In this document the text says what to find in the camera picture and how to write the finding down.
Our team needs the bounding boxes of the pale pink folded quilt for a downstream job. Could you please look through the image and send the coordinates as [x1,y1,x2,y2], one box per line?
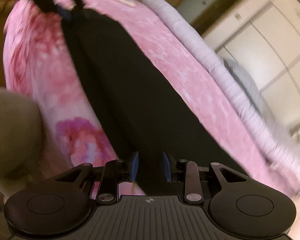
[142,0,300,181]

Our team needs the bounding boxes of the wooden door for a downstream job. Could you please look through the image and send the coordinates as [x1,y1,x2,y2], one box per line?
[191,0,239,35]

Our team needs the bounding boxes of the white wardrobe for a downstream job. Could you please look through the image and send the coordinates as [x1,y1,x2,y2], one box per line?
[204,0,300,133]

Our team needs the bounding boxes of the grey checked cushion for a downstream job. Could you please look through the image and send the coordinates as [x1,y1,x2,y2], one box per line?
[223,58,264,116]

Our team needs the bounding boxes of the pink floral bed blanket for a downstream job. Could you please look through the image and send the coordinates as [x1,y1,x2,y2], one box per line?
[3,0,300,197]

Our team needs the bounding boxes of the black trousers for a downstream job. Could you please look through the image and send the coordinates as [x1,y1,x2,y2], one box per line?
[61,9,242,196]

